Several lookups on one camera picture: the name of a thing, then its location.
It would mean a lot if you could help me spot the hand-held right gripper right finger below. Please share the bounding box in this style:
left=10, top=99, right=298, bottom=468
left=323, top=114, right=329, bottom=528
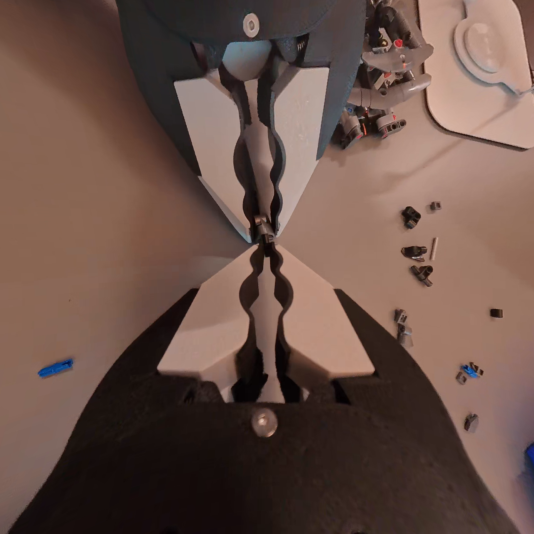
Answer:
left=269, top=244, right=375, bottom=403

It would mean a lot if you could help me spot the white book stand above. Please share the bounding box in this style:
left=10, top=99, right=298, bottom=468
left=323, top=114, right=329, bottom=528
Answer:
left=417, top=0, right=534, bottom=150

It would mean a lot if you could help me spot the lego car model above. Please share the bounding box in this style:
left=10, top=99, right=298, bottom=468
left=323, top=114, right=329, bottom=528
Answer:
left=332, top=0, right=434, bottom=151

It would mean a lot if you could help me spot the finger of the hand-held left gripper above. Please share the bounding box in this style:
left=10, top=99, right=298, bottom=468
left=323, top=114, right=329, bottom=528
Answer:
left=256, top=66, right=331, bottom=236
left=173, top=69, right=257, bottom=244

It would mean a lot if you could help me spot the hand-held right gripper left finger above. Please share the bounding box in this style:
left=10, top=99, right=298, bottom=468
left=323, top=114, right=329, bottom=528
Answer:
left=156, top=245, right=268, bottom=403

